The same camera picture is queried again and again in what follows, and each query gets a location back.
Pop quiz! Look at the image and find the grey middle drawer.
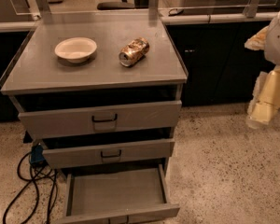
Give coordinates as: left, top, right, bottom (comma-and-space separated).
43, 139, 175, 169

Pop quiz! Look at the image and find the grey bottom drawer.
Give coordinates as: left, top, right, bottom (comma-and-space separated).
53, 164, 179, 224

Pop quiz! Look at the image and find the white bowl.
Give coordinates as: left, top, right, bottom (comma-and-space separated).
54, 37, 97, 63

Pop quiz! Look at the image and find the grey drawer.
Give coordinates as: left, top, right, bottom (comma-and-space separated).
19, 101, 181, 139
43, 139, 175, 169
53, 164, 179, 224

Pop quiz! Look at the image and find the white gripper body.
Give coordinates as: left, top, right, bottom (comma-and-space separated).
259, 65, 280, 109

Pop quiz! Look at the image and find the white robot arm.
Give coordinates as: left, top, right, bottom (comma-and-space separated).
245, 11, 280, 129

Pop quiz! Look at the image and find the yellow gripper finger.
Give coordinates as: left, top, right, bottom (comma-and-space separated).
245, 72, 276, 129
245, 26, 268, 50

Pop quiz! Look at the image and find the grey drawer cabinet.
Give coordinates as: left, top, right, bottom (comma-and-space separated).
0, 9, 189, 224

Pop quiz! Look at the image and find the blue power adapter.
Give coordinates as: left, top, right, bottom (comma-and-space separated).
29, 145, 47, 167

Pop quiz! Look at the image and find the grey top drawer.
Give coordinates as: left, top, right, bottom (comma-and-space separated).
19, 101, 181, 139

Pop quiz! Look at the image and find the dark counter cabinet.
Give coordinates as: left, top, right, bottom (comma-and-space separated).
167, 21, 273, 106

